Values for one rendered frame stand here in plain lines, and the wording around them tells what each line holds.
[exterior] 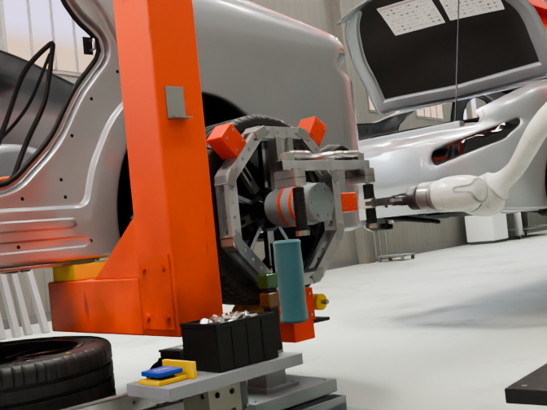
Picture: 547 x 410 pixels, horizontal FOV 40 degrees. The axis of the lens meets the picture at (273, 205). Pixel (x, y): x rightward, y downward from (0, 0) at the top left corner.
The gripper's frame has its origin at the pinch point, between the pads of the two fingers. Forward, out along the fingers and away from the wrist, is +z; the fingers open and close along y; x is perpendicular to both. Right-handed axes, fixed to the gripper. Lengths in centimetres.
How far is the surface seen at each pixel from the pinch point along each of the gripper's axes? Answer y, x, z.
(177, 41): -72, 48, 4
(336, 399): -1, -67, 23
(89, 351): -93, -33, 27
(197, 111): -67, 29, 4
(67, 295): -80, -20, 60
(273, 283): -59, -20, -11
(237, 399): -79, -46, -14
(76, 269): -79, -12, 56
